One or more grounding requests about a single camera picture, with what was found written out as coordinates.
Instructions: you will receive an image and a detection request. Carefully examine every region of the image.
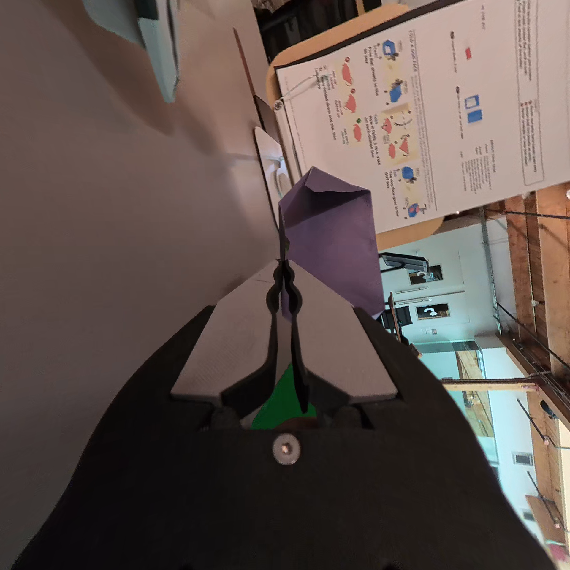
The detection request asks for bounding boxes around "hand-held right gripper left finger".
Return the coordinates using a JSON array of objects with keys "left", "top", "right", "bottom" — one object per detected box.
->
[{"left": 171, "top": 260, "right": 281, "bottom": 418}]

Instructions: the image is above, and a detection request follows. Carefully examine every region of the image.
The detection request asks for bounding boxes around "pale blue tray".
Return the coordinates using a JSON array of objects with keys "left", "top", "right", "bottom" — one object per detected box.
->
[{"left": 82, "top": 0, "right": 180, "bottom": 104}]

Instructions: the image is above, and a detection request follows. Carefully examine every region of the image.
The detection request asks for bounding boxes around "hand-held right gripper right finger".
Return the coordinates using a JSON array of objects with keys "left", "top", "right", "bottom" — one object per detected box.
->
[{"left": 284, "top": 260, "right": 398, "bottom": 414}]

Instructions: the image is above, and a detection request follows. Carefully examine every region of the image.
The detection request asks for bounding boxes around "purple paper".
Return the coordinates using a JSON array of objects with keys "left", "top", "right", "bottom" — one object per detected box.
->
[{"left": 278, "top": 166, "right": 386, "bottom": 321}]

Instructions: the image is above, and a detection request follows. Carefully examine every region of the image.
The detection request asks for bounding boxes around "printed instruction sheet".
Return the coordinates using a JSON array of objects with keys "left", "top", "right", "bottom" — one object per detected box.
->
[{"left": 274, "top": 0, "right": 570, "bottom": 234}]

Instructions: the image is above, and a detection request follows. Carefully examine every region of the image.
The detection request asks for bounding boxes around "white stand base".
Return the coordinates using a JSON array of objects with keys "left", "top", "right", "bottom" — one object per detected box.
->
[{"left": 254, "top": 127, "right": 297, "bottom": 232}]

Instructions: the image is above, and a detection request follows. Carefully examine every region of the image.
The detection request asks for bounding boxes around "green paper sheet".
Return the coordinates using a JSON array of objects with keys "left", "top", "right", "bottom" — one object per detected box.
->
[{"left": 251, "top": 363, "right": 318, "bottom": 430}]

